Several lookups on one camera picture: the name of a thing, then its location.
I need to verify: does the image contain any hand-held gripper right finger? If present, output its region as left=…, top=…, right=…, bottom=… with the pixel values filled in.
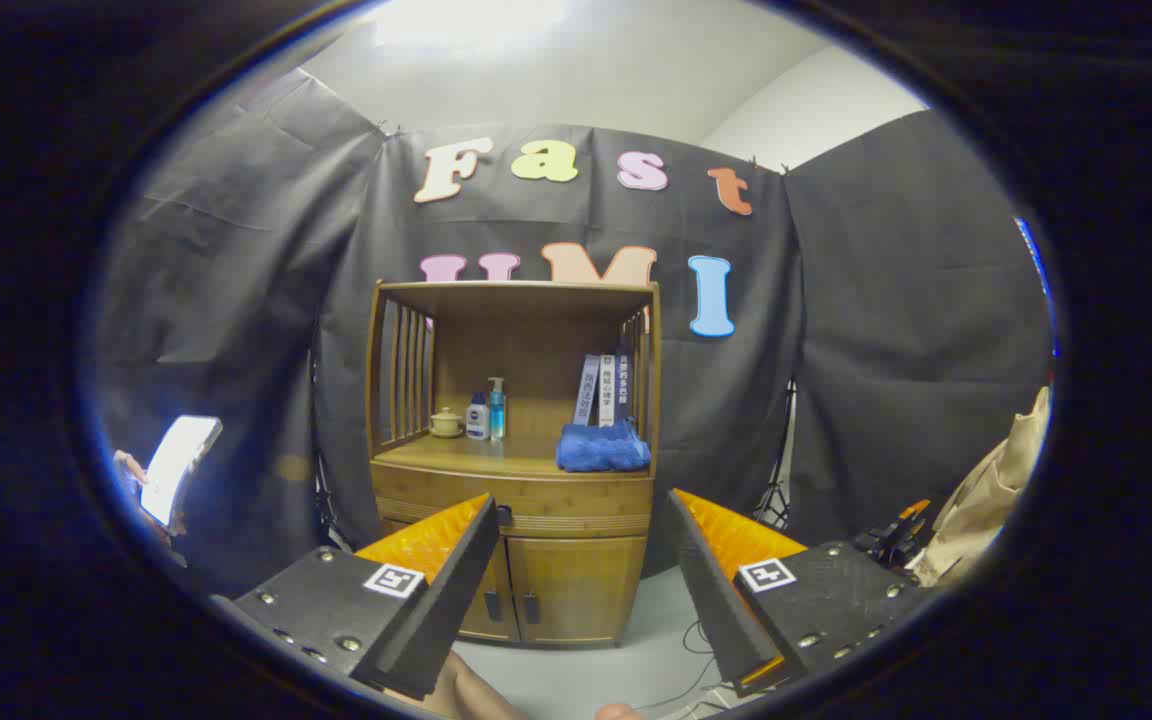
left=664, top=488, right=937, bottom=698

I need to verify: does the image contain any black and orange tool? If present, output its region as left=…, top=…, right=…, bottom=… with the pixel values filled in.
left=856, top=498, right=934, bottom=571

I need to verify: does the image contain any book with pale purple spine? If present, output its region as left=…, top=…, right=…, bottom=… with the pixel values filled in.
left=574, top=355, right=602, bottom=426

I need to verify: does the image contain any wooden cabinet door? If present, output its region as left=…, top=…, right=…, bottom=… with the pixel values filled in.
left=508, top=537, right=647, bottom=644
left=456, top=538, right=520, bottom=641

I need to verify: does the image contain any black backdrop cloth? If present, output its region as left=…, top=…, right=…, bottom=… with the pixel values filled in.
left=96, top=70, right=1055, bottom=601

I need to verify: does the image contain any bright smartphone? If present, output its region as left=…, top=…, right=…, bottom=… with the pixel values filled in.
left=141, top=415, right=224, bottom=528

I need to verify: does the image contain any wooden countertop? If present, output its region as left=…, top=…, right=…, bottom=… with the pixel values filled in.
left=376, top=432, right=652, bottom=479

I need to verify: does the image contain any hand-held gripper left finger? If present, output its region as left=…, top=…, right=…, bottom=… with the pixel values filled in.
left=211, top=492, right=502, bottom=701

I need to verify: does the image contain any black light stand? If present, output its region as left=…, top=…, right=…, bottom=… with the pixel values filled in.
left=751, top=375, right=797, bottom=531
left=311, top=350, right=352, bottom=551

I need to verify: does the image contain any thin floor cable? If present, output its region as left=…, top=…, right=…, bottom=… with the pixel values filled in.
left=636, top=620, right=727, bottom=716

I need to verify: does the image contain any blue towel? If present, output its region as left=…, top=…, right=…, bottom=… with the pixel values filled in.
left=556, top=418, right=652, bottom=473

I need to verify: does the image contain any beige cloth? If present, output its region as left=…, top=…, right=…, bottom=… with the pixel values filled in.
left=911, top=385, right=1052, bottom=588

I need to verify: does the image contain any wooden drawer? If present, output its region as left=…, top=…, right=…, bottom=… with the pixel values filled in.
left=373, top=470, right=654, bottom=539

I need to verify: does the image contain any wooden cabinet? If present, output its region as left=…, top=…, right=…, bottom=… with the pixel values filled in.
left=366, top=280, right=662, bottom=646

